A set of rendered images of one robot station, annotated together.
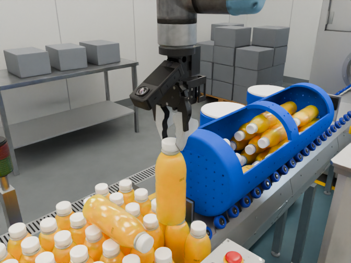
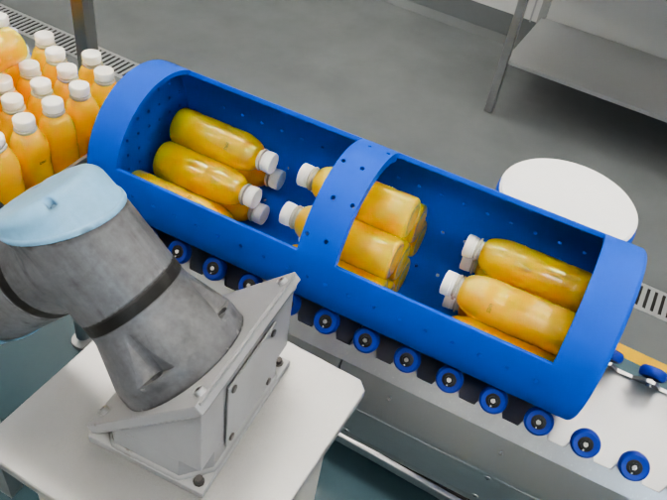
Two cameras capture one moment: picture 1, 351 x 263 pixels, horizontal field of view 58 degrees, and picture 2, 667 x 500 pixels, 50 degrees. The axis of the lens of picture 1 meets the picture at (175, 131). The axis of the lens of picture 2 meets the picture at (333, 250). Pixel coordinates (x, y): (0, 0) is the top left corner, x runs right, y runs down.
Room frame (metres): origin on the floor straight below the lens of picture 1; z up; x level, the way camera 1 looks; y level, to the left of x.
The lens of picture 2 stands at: (0.82, -1.20, 1.88)
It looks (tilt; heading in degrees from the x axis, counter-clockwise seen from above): 43 degrees down; 67
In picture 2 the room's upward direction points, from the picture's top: 10 degrees clockwise
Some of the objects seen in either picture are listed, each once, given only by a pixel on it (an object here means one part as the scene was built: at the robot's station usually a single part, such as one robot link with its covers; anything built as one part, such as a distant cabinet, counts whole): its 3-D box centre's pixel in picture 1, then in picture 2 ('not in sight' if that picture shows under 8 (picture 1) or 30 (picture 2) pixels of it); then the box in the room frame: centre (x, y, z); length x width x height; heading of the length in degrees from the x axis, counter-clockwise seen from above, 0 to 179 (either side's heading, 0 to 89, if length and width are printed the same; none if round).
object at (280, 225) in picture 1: (281, 217); not in sight; (1.65, -0.68, 0.31); 0.06 x 0.06 x 0.63; 47
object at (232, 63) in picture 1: (237, 65); not in sight; (5.01, -0.99, 0.59); 1.20 x 0.80 x 1.19; 45
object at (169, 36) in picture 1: (175, 35); not in sight; (0.63, 0.00, 1.56); 0.08 x 0.08 x 0.05
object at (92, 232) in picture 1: (93, 232); not in sight; (0.62, 0.20, 1.09); 0.04 x 0.04 x 0.02
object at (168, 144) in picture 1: (170, 144); not in sight; (0.61, 0.01, 1.34); 0.04 x 0.04 x 0.02
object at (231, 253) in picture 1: (233, 258); not in sight; (0.52, -0.13, 1.11); 0.04 x 0.04 x 0.01
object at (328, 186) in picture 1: (334, 162); not in sight; (2.37, -1.35, 0.31); 0.06 x 0.06 x 0.63; 47
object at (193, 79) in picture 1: (179, 76); not in sight; (0.63, -0.01, 1.48); 0.09 x 0.08 x 0.12; 137
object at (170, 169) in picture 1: (171, 183); not in sight; (0.61, 0.01, 1.24); 0.07 x 0.07 x 0.19
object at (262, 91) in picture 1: (268, 91); not in sight; (2.07, -0.63, 1.03); 0.28 x 0.28 x 0.01
